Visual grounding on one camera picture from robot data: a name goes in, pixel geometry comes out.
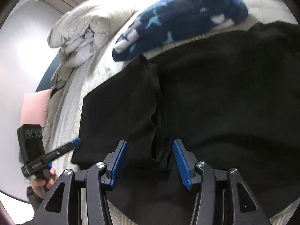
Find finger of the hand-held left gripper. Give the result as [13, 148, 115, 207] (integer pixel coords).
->
[44, 138, 82, 163]

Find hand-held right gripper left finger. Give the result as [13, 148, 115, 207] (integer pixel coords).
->
[33, 140, 127, 225]

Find navy printed fleece blanket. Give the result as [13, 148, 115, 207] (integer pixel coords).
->
[112, 0, 249, 62]

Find person's left forearm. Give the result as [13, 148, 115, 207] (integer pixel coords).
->
[26, 186, 47, 216]

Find bed with grey patterned sheet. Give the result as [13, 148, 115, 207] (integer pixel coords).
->
[42, 0, 300, 225]

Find blue upholstered headboard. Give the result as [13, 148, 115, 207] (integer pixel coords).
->
[35, 50, 62, 92]

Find black pants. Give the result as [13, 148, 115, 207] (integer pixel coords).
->
[71, 21, 300, 225]

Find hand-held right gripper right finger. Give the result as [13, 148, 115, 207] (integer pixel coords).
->
[173, 139, 270, 225]

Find pink pillow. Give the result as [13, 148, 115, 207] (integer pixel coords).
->
[20, 89, 51, 125]

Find person's left hand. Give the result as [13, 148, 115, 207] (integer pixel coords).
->
[31, 167, 57, 199]

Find grey rolled duvet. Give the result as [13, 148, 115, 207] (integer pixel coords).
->
[47, 0, 141, 68]

